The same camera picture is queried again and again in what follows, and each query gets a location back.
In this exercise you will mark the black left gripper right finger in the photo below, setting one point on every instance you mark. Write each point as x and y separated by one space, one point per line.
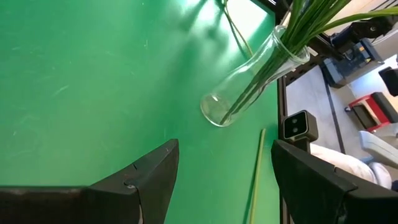
326 199

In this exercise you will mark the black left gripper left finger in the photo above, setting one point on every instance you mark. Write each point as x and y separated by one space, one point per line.
109 205

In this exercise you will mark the white tulip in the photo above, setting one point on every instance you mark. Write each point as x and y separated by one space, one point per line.
257 174

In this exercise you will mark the clear glass vase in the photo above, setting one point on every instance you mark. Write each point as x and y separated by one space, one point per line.
217 109

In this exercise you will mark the white cushion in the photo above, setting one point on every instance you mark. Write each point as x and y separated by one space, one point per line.
342 161

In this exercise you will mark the white grey armrest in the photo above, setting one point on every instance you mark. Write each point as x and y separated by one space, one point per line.
376 146

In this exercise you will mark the red black cart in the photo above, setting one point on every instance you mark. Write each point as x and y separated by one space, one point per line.
385 105

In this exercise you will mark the black rounded object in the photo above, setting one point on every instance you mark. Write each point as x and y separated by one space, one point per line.
390 81

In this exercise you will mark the dark box yellow label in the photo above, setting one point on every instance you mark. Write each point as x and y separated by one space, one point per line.
348 62

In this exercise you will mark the black metal strut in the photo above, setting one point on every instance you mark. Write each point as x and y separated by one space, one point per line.
373 28

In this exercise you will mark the table-level camera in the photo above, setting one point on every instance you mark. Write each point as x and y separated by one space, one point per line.
295 124

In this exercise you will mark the black table frame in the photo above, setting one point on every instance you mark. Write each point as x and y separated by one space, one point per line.
282 99

